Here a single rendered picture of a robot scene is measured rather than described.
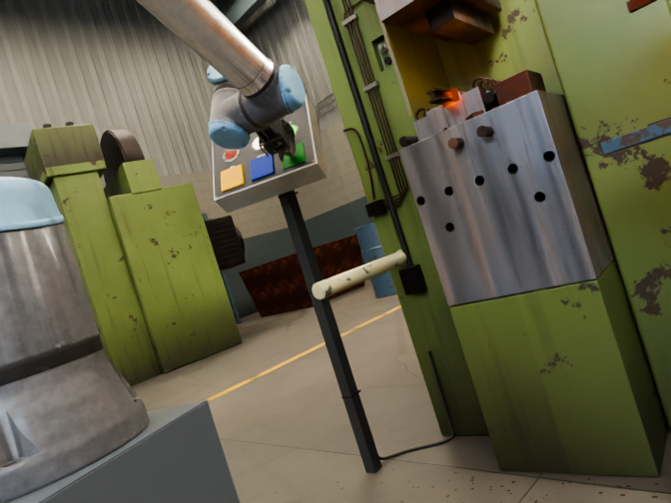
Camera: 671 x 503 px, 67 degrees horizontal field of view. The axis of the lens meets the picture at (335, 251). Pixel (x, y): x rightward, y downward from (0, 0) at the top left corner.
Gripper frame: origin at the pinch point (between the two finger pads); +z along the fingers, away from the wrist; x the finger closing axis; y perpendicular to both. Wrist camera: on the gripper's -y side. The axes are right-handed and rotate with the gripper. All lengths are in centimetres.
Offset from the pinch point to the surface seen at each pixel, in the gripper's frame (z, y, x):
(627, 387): 25, 79, 63
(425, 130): 4.3, 6.3, 38.0
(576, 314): 18, 62, 58
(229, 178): 0.9, 0.7, -20.8
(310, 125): 1.7, -8.3, 6.6
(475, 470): 52, 88, 23
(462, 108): -0.6, 7.6, 48.6
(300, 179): 5.8, 6.3, -0.3
